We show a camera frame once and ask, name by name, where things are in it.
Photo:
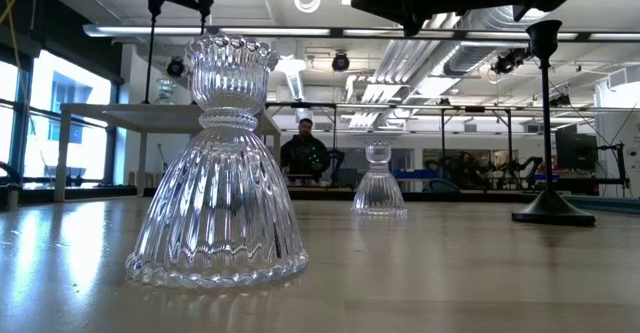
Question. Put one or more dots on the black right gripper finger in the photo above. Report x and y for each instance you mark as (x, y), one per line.
(405, 10)

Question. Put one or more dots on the person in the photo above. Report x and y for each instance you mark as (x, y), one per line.
(304, 153)

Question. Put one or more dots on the dark office chair back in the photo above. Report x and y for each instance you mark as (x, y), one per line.
(442, 186)

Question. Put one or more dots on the black computer monitor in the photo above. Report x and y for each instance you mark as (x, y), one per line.
(575, 150)

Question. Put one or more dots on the silver ribbed air duct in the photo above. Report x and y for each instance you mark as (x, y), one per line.
(470, 55)

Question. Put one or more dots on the overhead light bar rail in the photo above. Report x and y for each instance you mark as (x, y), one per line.
(335, 32)

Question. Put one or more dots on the black round ceiling camera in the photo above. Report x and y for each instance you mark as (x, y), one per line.
(340, 62)
(175, 67)

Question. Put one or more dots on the black hanging camera cluster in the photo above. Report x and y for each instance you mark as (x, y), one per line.
(507, 63)

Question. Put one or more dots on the black background rig frame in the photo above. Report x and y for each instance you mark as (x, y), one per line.
(475, 109)

